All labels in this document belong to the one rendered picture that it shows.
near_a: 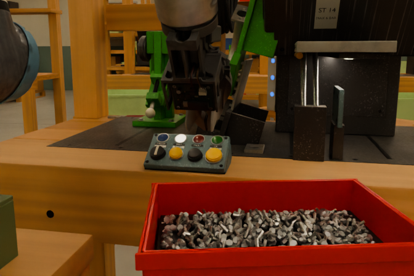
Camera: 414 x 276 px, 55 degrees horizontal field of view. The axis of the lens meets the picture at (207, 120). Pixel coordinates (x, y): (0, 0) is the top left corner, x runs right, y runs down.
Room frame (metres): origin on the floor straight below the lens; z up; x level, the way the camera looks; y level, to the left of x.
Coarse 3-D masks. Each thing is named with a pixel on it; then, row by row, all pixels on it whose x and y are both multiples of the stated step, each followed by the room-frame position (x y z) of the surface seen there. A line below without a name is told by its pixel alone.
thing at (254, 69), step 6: (144, 0) 7.97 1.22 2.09; (240, 0) 7.78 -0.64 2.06; (246, 0) 7.77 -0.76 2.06; (228, 42) 7.79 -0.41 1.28; (228, 48) 7.79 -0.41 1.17; (228, 54) 7.73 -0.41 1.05; (246, 54) 7.69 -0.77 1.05; (252, 54) 7.67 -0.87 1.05; (258, 54) 7.66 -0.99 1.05; (252, 66) 7.79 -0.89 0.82; (252, 72) 7.76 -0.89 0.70; (258, 72) 7.76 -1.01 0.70; (246, 96) 7.69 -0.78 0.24; (252, 96) 7.67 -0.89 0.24; (258, 96) 7.66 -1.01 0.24
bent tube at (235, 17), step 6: (240, 6) 0.99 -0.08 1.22; (246, 6) 0.99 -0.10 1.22; (234, 12) 0.97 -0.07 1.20; (240, 12) 0.99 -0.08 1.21; (234, 18) 0.96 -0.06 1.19; (240, 18) 0.96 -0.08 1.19; (240, 24) 0.98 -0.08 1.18; (234, 30) 1.00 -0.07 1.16; (240, 30) 0.99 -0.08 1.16; (234, 36) 1.02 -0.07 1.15; (234, 42) 1.02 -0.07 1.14; (234, 48) 1.03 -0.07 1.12
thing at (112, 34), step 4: (112, 32) 10.56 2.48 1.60; (116, 32) 10.55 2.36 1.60; (120, 32) 10.71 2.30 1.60; (136, 32) 10.50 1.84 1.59; (112, 36) 10.47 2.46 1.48; (116, 36) 10.47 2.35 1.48; (120, 36) 10.47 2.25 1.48; (136, 44) 10.47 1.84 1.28; (136, 48) 10.47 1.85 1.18; (112, 52) 10.47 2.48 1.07; (116, 52) 10.45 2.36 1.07; (120, 52) 10.44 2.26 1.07; (136, 52) 10.40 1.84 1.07; (112, 56) 10.81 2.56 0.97; (116, 56) 10.81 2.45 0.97; (112, 60) 10.58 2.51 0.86; (116, 60) 10.66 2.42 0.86; (112, 64) 10.58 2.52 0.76
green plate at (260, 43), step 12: (252, 0) 0.88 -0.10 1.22; (252, 12) 0.88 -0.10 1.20; (252, 24) 0.89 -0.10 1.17; (240, 36) 0.88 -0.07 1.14; (252, 36) 0.89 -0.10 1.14; (264, 36) 0.88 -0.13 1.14; (240, 48) 0.88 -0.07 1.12; (252, 48) 0.89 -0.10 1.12; (264, 48) 0.88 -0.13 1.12; (240, 60) 0.92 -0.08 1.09
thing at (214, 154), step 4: (212, 148) 0.68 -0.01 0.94; (216, 148) 0.68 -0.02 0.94; (208, 152) 0.68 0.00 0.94; (212, 152) 0.68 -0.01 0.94; (216, 152) 0.68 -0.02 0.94; (220, 152) 0.68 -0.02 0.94; (208, 156) 0.67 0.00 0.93; (212, 156) 0.67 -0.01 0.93; (216, 156) 0.67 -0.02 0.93; (220, 156) 0.67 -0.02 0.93; (208, 160) 0.67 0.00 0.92; (212, 160) 0.67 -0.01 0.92; (216, 160) 0.67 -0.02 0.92
